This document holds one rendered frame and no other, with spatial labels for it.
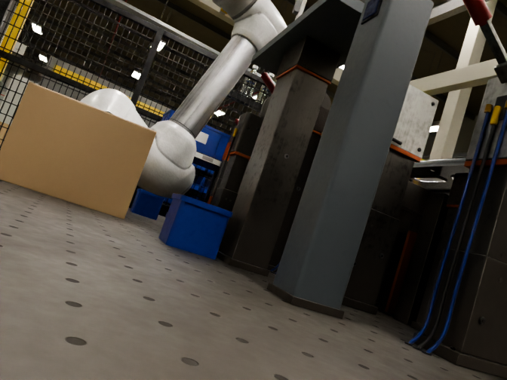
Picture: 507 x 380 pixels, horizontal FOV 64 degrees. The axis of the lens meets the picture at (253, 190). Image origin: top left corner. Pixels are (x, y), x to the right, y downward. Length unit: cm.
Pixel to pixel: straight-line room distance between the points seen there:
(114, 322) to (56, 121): 84
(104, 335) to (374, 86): 45
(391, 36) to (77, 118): 71
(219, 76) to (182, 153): 28
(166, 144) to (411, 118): 70
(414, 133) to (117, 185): 66
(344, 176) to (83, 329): 39
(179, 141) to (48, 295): 102
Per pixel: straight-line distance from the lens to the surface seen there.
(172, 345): 21
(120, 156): 102
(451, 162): 79
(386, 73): 58
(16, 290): 24
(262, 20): 144
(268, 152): 75
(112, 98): 121
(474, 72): 559
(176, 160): 123
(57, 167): 102
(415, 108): 81
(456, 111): 956
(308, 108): 79
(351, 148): 53
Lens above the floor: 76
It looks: 6 degrees up
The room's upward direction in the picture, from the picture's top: 19 degrees clockwise
